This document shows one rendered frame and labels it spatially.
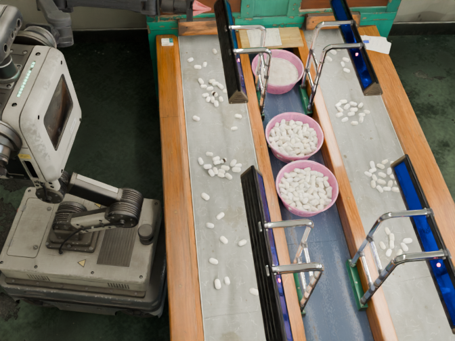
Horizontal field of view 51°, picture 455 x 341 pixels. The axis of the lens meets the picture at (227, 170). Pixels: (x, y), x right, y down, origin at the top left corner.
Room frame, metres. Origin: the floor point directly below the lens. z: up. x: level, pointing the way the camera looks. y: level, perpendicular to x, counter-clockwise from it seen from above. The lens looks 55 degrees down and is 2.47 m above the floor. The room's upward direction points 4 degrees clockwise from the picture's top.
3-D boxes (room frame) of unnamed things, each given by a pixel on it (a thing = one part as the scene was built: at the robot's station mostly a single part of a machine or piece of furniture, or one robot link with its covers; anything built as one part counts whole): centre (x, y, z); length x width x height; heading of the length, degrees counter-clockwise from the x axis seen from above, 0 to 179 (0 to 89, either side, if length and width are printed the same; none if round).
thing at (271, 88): (1.83, -0.22, 0.72); 0.27 x 0.27 x 0.10
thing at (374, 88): (1.71, -0.52, 1.08); 0.62 x 0.08 x 0.07; 10
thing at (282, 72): (1.83, -0.22, 0.71); 0.22 x 0.22 x 0.06
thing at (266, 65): (1.63, -0.05, 0.90); 0.20 x 0.19 x 0.45; 10
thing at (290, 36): (2.05, -0.18, 0.77); 0.33 x 0.15 x 0.01; 100
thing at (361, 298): (0.74, -0.61, 0.90); 0.20 x 0.19 x 0.45; 10
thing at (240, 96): (1.62, 0.03, 1.08); 0.62 x 0.08 x 0.07; 10
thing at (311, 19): (2.16, -0.51, 0.83); 0.30 x 0.06 x 0.07; 100
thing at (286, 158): (1.40, -0.29, 0.72); 0.27 x 0.27 x 0.10
